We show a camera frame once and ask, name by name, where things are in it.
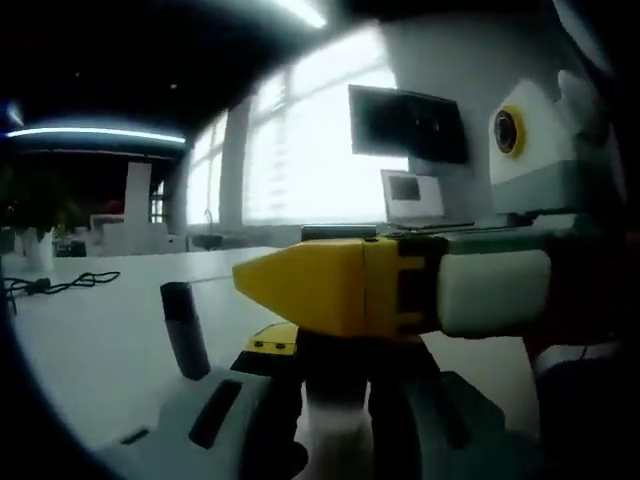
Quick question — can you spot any black cosmetic bottle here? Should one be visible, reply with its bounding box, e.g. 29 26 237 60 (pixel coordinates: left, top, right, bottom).
298 329 372 401

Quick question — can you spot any person's left hand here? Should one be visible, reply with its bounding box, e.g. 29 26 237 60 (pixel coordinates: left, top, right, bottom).
291 441 310 474

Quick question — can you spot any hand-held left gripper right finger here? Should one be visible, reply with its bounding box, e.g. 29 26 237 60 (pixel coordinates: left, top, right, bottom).
367 335 506 480

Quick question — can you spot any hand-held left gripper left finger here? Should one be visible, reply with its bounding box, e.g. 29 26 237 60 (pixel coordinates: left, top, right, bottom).
158 322 304 480

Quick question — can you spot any potted green plant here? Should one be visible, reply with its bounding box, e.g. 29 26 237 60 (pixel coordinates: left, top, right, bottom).
0 169 77 272

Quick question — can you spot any black cable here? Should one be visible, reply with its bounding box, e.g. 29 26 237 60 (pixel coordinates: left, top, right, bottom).
2 271 122 297

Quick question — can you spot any metal sink with faucet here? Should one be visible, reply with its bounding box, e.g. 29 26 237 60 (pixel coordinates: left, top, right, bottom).
187 209 251 252

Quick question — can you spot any white square pillar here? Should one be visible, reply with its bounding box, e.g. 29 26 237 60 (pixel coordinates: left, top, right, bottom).
124 162 155 226

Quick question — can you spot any white low cabinet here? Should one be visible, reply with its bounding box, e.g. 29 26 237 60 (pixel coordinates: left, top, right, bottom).
89 214 185 257

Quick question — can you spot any frosted black-capped cosmetic bottle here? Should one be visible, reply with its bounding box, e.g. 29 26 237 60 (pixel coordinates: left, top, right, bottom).
159 281 212 380

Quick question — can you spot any open laptop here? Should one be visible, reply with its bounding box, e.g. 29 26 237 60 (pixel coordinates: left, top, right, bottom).
379 168 475 231

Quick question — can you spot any window with white blinds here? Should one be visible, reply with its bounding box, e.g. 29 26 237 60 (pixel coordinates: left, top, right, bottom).
187 27 409 227

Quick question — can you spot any black wall monitor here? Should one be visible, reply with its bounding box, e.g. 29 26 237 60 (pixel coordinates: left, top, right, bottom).
348 83 470 165

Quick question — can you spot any white table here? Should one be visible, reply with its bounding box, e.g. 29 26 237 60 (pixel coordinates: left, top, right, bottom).
0 244 539 451

